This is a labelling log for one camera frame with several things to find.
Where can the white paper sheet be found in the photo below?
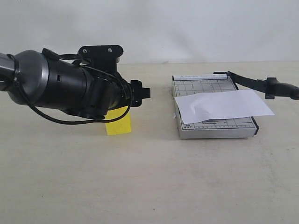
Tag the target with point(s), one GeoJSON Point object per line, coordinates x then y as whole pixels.
{"type": "Point", "coordinates": [221, 105]}

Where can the yellow foam cube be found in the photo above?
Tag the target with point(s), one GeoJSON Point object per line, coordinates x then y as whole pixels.
{"type": "Point", "coordinates": [121, 126]}

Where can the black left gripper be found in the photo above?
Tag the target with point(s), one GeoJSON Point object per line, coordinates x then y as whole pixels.
{"type": "Point", "coordinates": [111, 91]}

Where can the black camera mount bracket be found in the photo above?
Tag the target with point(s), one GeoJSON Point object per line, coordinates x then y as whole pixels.
{"type": "Point", "coordinates": [102, 57]}

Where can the grey paper cutter base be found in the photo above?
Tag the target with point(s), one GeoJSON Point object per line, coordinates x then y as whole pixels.
{"type": "Point", "coordinates": [183, 85]}

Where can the black cutter blade arm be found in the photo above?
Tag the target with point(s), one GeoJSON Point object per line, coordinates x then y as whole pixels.
{"type": "Point", "coordinates": [271, 87]}

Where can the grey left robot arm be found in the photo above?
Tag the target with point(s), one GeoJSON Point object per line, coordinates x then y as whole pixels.
{"type": "Point", "coordinates": [86, 84]}

